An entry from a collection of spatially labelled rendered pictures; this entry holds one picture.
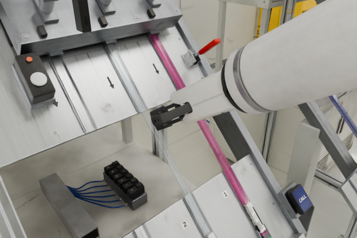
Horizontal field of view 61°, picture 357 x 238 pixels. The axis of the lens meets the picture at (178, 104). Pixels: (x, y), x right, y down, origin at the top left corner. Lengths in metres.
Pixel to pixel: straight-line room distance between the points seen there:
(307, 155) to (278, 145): 0.73
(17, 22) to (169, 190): 0.61
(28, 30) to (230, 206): 0.48
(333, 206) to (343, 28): 1.71
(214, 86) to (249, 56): 0.06
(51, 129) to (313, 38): 0.41
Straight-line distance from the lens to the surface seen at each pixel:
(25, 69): 0.53
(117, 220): 0.87
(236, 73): 0.34
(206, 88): 0.36
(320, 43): 0.28
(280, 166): 1.74
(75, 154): 1.12
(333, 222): 1.85
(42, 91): 0.51
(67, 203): 0.88
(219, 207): 0.62
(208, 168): 1.98
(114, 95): 0.59
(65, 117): 0.55
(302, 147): 0.96
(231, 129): 0.71
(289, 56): 0.29
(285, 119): 1.59
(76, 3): 0.45
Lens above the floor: 1.27
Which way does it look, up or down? 28 degrees down
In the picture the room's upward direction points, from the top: straight up
